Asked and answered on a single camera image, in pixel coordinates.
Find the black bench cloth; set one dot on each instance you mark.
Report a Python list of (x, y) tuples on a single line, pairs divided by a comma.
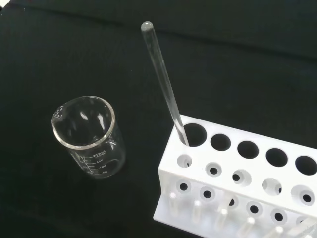
[(247, 74)]

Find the white test tube rack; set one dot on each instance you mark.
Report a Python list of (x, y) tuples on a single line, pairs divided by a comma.
[(257, 168)]

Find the clear glass beaker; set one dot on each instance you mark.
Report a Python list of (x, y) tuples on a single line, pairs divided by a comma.
[(109, 158)]

